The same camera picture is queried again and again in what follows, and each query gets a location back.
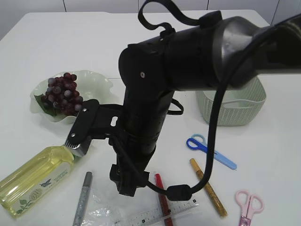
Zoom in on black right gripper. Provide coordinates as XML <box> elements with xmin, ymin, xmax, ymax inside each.
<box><xmin>109</xmin><ymin>127</ymin><xmax>156</xmax><ymax>197</ymax></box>

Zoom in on clear plastic sheet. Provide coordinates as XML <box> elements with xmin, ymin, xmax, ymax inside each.
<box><xmin>82</xmin><ymin>177</ymin><xmax>158</xmax><ymax>226</ymax></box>

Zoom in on blue scissors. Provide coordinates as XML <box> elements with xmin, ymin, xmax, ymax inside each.
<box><xmin>186</xmin><ymin>134</ymin><xmax>237</xmax><ymax>170</ymax></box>

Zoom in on purple grape bunch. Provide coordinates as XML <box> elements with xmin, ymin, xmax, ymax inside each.
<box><xmin>34</xmin><ymin>72</ymin><xmax>83</xmax><ymax>116</ymax></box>

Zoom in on yellow tea bottle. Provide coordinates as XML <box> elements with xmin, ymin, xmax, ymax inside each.
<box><xmin>0</xmin><ymin>146</ymin><xmax>75</xmax><ymax>218</ymax></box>

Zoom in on pink scissors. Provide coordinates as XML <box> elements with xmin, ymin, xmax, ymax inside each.
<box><xmin>235</xmin><ymin>189</ymin><xmax>265</xmax><ymax>226</ymax></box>

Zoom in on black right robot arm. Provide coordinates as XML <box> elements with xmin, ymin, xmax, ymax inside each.
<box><xmin>110</xmin><ymin>11</ymin><xmax>301</xmax><ymax>201</ymax></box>

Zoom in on gold glitter pen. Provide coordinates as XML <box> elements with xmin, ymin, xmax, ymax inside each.
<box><xmin>190</xmin><ymin>158</ymin><xmax>228</xmax><ymax>218</ymax></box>

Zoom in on clear plastic ruler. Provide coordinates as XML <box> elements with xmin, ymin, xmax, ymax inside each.
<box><xmin>114</xmin><ymin>199</ymin><xmax>199</xmax><ymax>226</ymax></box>

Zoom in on pale green wavy glass plate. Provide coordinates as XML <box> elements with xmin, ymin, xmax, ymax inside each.
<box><xmin>30</xmin><ymin>70</ymin><xmax>113</xmax><ymax>124</ymax></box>

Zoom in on red glitter pen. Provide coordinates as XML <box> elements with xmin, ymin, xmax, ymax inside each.
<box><xmin>154</xmin><ymin>173</ymin><xmax>173</xmax><ymax>226</ymax></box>

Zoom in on silver glitter pen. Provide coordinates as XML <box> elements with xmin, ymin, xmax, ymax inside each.
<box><xmin>72</xmin><ymin>171</ymin><xmax>92</xmax><ymax>226</ymax></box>

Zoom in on pale green woven basket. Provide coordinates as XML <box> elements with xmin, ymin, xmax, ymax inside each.
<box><xmin>196</xmin><ymin>77</ymin><xmax>267</xmax><ymax>127</ymax></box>

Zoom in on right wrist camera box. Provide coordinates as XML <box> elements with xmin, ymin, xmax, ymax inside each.
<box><xmin>64</xmin><ymin>99</ymin><xmax>122</xmax><ymax>157</ymax></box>

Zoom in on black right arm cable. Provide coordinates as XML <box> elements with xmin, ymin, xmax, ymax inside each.
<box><xmin>110</xmin><ymin>11</ymin><xmax>301</xmax><ymax>201</ymax></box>

